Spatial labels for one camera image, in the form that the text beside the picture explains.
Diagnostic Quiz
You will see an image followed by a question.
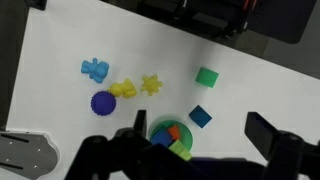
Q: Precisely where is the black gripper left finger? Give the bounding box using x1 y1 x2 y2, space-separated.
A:
64 109 201 180

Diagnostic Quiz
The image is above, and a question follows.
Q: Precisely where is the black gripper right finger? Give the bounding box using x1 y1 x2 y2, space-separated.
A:
244 111 320 180

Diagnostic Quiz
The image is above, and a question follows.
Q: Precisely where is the yellow bear toy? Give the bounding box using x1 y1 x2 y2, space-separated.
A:
108 78 138 99

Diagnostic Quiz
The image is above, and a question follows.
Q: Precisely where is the blue bear toy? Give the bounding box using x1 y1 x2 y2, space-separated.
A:
80 57 110 84

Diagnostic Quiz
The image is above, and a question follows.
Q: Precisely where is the yellow spiky star toy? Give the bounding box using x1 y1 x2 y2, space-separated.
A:
140 74 164 97

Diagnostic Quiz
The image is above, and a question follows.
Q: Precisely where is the green bowl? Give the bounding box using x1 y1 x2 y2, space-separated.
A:
147 114 194 161

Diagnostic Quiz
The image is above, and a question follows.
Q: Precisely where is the purple spiky ball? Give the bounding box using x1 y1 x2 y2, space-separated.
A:
90 90 117 117

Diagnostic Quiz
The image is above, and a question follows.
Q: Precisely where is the grey metal mounting plate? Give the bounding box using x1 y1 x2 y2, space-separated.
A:
0 130 61 180

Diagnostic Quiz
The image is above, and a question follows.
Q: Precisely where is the light green block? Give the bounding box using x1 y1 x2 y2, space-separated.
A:
168 139 186 155

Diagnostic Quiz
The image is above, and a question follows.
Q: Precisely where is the orange block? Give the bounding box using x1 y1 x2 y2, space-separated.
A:
167 124 181 141

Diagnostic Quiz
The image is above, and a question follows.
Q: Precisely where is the yellow-green block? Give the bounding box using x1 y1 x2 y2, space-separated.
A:
179 149 193 162

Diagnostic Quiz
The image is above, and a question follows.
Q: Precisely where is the dark blue block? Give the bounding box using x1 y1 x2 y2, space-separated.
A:
188 104 213 129

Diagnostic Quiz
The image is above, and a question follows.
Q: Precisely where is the black table corner clamp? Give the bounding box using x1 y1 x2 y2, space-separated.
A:
24 0 48 11

